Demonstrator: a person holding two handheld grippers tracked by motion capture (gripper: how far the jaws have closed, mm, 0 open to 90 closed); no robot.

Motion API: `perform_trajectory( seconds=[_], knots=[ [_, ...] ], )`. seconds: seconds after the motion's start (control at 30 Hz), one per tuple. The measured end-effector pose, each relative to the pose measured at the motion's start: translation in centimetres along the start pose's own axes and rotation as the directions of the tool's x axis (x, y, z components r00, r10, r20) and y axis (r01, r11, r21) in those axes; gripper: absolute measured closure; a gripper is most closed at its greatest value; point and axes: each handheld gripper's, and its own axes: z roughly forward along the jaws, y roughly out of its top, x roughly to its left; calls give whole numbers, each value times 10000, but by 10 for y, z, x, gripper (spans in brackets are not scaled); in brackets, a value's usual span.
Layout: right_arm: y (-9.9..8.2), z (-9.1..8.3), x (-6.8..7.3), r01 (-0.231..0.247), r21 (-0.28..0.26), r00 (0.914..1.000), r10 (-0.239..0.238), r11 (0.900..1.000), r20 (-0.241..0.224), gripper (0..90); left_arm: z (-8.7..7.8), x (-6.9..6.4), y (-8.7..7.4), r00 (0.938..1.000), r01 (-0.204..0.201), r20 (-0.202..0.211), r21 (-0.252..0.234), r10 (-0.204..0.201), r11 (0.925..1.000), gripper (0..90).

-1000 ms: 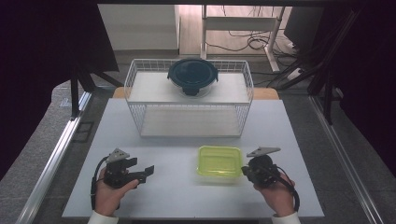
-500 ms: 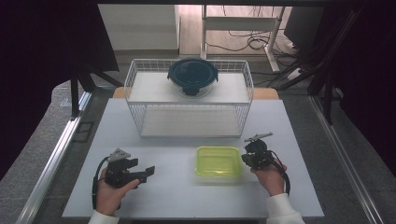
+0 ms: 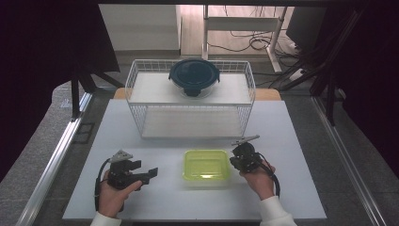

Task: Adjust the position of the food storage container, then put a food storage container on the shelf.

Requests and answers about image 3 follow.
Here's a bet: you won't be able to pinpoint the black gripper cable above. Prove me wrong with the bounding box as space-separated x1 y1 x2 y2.
93 158 112 212
257 153 281 198

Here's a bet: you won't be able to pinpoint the white cabinet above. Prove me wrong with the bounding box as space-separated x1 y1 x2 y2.
98 4 183 52

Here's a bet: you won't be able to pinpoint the person's left white sleeve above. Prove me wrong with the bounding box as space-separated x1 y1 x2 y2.
90 211 122 226

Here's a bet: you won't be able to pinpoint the person's left hand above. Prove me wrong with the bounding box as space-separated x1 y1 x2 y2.
98 170 144 218

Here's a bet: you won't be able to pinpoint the black floor cables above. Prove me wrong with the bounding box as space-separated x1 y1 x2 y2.
206 5 311 89

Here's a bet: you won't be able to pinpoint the round dark lidded container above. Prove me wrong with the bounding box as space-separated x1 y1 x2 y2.
168 58 221 98

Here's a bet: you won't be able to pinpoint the wooden table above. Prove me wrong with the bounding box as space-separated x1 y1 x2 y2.
112 88 282 102

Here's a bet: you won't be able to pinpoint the person's white sleeve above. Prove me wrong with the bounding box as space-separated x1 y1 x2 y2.
90 211 122 226
258 196 297 226

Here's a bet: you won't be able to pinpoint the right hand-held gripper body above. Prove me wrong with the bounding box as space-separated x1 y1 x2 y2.
230 135 263 173

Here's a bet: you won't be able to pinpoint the white wire shelf rack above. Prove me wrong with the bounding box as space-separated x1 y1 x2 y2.
124 58 257 140

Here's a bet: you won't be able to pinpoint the person's right white sleeve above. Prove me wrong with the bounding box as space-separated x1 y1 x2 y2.
258 196 297 226

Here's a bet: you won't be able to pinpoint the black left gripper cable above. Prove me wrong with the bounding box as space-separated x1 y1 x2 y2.
93 158 112 212

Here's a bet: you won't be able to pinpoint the yellow-green plastic container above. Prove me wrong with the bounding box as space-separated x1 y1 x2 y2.
182 149 232 188

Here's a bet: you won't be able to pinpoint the dark curtain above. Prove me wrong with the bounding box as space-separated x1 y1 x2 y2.
326 0 399 180
0 0 120 183

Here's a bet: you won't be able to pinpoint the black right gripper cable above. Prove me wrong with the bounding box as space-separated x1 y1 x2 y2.
257 153 281 198

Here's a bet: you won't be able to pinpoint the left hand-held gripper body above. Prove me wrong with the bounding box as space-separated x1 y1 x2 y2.
107 150 151 190

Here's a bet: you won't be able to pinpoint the aluminium rail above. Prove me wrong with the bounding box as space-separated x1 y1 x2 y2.
15 92 93 226
311 95 388 226

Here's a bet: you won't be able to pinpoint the person's right hand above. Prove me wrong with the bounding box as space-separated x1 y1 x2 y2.
239 161 277 201

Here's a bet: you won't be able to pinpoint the black metal stand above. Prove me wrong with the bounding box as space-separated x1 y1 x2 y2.
70 62 125 121
279 8 368 126

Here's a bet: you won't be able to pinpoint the white desk frame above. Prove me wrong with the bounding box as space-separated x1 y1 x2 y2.
201 4 288 73

